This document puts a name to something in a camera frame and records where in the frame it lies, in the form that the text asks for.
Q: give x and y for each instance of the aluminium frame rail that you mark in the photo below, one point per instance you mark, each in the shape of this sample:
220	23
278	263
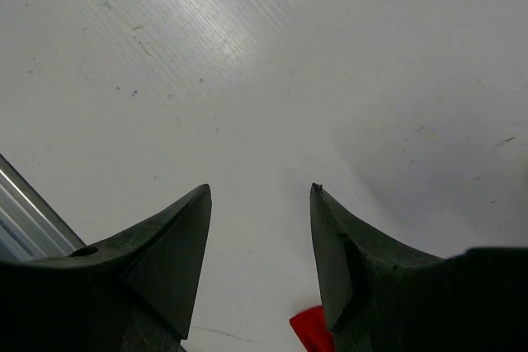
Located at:
30	228

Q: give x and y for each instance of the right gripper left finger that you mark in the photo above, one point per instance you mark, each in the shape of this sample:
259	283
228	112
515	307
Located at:
134	291

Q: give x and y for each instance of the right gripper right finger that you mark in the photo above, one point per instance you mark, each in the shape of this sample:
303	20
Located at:
379	294

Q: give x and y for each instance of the red sock with white print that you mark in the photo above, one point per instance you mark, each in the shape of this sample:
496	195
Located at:
310	327

